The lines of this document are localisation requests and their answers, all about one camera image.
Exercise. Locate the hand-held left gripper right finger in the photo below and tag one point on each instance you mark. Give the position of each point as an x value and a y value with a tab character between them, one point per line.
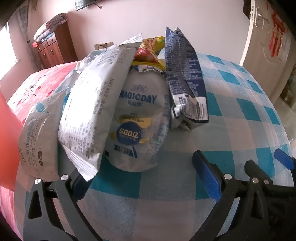
205	176

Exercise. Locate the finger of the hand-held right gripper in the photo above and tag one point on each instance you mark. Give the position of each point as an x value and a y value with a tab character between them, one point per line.
283	158
253	169

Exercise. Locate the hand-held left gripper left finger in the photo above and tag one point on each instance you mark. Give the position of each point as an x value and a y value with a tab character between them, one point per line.
69	197

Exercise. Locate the small white wipes packet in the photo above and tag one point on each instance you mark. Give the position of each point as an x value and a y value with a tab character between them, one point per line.
39	139

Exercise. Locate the round white blue packet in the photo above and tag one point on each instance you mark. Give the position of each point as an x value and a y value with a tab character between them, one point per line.
138	111

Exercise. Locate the large white printed packet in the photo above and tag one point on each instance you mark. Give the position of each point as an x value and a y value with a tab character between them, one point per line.
87	104

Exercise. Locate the navy blue snack bag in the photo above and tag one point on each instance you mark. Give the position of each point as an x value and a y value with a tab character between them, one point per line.
182	69

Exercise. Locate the yellow red snack wrapper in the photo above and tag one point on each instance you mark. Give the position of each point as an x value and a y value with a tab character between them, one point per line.
148	51

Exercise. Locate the silver foil packet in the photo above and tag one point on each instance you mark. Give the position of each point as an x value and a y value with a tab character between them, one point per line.
131	39

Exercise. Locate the blue checkered sheet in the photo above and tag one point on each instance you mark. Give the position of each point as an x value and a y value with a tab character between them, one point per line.
231	115

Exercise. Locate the white door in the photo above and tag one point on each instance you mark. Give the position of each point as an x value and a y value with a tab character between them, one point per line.
259	58

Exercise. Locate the red paper door decoration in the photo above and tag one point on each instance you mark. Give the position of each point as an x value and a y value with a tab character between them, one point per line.
276	39

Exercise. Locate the wooden cabinet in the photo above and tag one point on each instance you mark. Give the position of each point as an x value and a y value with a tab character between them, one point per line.
57	51

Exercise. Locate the window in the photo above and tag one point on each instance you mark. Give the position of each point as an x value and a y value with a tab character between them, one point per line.
7	46

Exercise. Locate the folded blankets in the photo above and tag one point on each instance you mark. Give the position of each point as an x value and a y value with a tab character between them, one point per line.
48	25

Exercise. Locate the grey curtain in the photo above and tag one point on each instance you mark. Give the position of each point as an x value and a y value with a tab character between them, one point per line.
23	27

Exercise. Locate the wall socket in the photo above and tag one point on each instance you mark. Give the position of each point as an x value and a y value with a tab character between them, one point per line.
101	45

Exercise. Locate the wall television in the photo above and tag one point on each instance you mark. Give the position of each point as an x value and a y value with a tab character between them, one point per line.
83	3

